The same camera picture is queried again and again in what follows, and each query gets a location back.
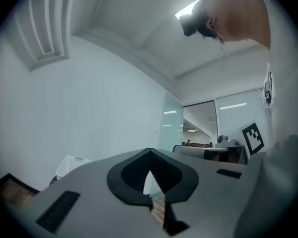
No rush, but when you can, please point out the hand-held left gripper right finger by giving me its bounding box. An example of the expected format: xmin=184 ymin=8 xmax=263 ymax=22
xmin=149 ymin=148 xmax=251 ymax=238

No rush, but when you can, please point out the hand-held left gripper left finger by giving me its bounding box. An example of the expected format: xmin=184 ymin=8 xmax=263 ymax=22
xmin=12 ymin=148 xmax=168 ymax=238

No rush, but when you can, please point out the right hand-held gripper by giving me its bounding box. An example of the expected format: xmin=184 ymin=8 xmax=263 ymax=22
xmin=173 ymin=121 xmax=265 ymax=165

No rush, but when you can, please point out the white perforated plastic basket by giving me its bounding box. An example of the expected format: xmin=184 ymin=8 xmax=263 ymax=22
xmin=56 ymin=155 xmax=92 ymax=180

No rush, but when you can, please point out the frosted glass partition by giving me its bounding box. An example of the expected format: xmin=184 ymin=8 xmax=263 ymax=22
xmin=158 ymin=93 xmax=184 ymax=153

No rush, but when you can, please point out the person's white shirt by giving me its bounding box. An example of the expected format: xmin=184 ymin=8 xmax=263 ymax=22
xmin=234 ymin=0 xmax=298 ymax=238

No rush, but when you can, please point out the person's head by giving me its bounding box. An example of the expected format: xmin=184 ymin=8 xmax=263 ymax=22
xmin=206 ymin=0 xmax=271 ymax=52

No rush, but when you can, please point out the black head-worn camera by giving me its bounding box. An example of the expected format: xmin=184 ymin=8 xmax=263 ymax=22
xmin=179 ymin=13 xmax=197 ymax=37

